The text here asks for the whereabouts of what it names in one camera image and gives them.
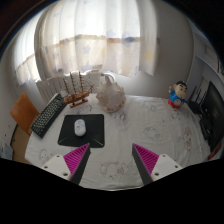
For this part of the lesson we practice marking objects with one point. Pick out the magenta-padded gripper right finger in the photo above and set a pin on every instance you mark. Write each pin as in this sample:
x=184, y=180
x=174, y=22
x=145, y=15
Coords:
x=145, y=158

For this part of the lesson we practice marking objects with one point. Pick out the cartoon boy figurine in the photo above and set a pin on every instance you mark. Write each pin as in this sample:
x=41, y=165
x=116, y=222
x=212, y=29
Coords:
x=177, y=96

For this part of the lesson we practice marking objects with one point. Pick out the large white conch shell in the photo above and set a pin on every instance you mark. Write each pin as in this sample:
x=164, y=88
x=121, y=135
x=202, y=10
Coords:
x=111, y=96

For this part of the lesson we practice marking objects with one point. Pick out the black mouse pad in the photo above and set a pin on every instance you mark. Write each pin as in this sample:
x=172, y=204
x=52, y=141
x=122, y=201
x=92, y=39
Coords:
x=95, y=131

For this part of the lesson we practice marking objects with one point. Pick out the orange wooden chair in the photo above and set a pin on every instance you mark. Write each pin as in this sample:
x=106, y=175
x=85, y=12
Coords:
x=23, y=111

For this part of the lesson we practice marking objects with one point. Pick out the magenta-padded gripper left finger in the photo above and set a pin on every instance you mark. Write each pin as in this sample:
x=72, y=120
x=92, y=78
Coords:
x=77, y=156

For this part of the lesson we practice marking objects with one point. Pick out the wooden model sailing ship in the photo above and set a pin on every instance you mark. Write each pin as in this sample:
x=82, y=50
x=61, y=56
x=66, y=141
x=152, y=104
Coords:
x=76, y=97

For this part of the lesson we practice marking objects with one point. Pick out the white shelf unit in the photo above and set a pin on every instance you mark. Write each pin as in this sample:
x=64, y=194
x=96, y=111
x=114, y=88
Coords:
x=206, y=63

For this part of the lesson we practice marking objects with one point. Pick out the white radiator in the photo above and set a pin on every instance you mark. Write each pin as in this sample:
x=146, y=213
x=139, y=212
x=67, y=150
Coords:
x=50, y=86

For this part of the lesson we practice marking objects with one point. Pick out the red paper packet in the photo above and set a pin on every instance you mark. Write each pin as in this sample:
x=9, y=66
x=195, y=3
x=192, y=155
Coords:
x=215, y=152

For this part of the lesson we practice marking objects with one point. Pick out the black box device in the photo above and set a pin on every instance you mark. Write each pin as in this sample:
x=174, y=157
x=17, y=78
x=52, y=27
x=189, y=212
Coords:
x=205, y=128

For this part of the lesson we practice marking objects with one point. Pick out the white star-print curtain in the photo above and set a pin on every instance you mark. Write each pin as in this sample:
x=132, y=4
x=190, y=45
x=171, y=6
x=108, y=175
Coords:
x=93, y=36

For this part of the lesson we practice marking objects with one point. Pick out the white cartoon-print computer mouse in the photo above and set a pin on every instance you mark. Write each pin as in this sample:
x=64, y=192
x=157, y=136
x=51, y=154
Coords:
x=80, y=127

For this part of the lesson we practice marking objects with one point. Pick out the white printed tablecloth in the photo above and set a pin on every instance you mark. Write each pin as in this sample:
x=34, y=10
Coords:
x=143, y=133

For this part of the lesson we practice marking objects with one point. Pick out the black monitor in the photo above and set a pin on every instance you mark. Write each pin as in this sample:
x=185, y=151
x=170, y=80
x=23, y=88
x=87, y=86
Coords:
x=215, y=113

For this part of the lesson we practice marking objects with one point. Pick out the black keyboard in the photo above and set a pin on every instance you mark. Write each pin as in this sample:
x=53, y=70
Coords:
x=48, y=115

